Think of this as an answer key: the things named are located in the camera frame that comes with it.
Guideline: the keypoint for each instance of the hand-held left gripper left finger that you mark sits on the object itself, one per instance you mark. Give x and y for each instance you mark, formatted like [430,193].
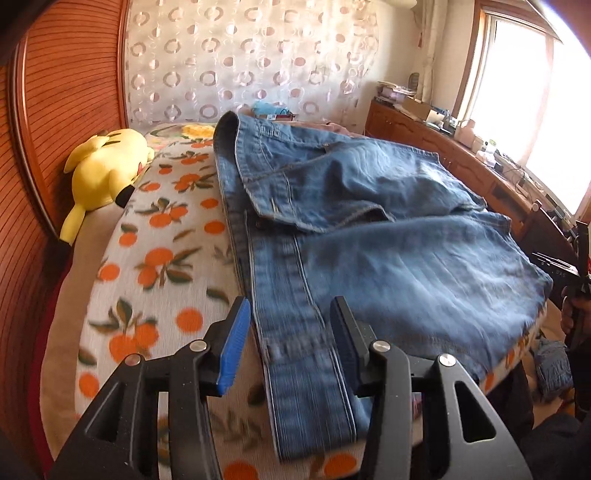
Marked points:
[235,341]

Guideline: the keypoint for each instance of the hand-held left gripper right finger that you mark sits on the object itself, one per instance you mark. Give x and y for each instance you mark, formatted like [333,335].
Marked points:
[344,337]

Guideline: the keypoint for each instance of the blue denim pants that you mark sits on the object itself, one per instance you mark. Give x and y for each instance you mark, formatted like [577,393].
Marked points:
[392,230]

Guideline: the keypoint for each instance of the person's right hand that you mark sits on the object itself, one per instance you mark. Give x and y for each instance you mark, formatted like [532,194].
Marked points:
[566,309]

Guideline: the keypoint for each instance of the blue grey knit cloth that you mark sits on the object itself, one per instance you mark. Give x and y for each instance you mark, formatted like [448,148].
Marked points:
[551,369]

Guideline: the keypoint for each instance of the orange fruit print bedsheet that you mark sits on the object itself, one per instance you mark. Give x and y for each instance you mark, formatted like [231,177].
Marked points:
[161,221]

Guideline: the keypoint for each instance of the green capped bottle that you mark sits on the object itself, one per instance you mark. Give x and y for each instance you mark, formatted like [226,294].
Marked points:
[489,146]

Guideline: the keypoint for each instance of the beige bed mattress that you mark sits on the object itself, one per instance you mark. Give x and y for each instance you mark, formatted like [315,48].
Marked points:
[69,323]

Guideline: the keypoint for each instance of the pink bottle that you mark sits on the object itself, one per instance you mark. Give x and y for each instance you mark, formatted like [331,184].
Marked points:
[465,131]

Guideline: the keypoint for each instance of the wooden framed window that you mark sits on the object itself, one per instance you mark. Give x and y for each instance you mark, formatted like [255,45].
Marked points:
[521,92]

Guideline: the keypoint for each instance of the dark cloth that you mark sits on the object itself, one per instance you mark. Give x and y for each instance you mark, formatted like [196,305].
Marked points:
[554,443]

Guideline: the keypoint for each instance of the floral blanket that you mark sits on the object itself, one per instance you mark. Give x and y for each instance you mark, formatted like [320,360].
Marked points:
[194,131]

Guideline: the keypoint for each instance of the yellow plush toy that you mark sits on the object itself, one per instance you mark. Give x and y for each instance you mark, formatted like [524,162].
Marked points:
[106,170]

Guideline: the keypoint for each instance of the open cardboard box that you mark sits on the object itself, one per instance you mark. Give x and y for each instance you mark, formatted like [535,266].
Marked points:
[422,110]

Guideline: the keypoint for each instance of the blue plastic package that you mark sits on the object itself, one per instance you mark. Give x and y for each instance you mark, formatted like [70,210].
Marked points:
[272,110]

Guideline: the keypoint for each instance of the dark oval object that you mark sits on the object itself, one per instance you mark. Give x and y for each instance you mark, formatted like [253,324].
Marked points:
[414,83]

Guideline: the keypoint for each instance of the stack of papers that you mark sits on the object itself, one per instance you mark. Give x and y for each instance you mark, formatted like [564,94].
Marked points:
[395,92]

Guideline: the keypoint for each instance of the beige window curtain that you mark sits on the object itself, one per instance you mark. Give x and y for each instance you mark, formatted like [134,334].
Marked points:
[427,46]

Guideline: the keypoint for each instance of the sheer circle-patterned curtain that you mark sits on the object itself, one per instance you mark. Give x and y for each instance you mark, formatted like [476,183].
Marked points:
[277,55]

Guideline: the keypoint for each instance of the wooden louvred wardrobe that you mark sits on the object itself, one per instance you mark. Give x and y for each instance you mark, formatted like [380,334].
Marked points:
[69,92]

